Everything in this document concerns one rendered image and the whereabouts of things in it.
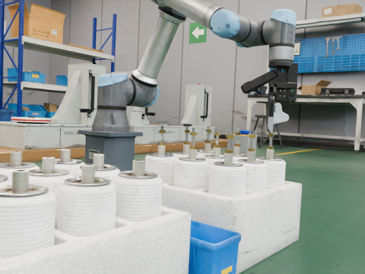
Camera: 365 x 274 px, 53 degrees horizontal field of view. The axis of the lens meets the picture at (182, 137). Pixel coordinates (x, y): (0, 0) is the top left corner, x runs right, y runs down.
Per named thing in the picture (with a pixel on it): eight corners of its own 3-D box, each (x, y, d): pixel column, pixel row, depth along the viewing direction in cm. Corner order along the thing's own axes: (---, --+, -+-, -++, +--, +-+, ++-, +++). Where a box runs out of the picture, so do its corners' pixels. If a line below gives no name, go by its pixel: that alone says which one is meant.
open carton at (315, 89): (307, 97, 569) (307, 82, 567) (330, 97, 538) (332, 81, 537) (295, 96, 550) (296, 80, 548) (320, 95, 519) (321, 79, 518)
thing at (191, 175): (212, 227, 101) (215, 162, 100) (179, 230, 97) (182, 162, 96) (197, 218, 110) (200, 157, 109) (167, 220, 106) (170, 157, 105)
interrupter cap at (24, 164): (-12, 166, 76) (-12, 163, 76) (23, 163, 82) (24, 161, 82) (6, 171, 71) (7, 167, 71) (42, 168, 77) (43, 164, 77)
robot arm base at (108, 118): (83, 129, 146) (84, 104, 146) (112, 130, 158) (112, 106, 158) (109, 132, 137) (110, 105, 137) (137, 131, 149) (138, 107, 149)
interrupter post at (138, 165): (128, 176, 71) (129, 160, 71) (137, 175, 73) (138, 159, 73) (137, 178, 69) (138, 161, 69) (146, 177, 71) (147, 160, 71)
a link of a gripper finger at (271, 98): (273, 116, 108) (275, 86, 108) (268, 116, 108) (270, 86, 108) (273, 117, 113) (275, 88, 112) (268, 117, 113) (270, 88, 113)
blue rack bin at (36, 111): (6, 116, 574) (6, 103, 573) (28, 117, 605) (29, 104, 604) (24, 117, 546) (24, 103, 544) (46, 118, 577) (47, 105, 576)
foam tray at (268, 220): (121, 237, 110) (123, 178, 109) (199, 215, 140) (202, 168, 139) (232, 278, 86) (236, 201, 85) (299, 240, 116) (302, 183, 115)
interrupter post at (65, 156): (57, 163, 85) (58, 149, 85) (66, 162, 87) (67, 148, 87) (63, 164, 84) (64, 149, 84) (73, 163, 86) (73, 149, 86)
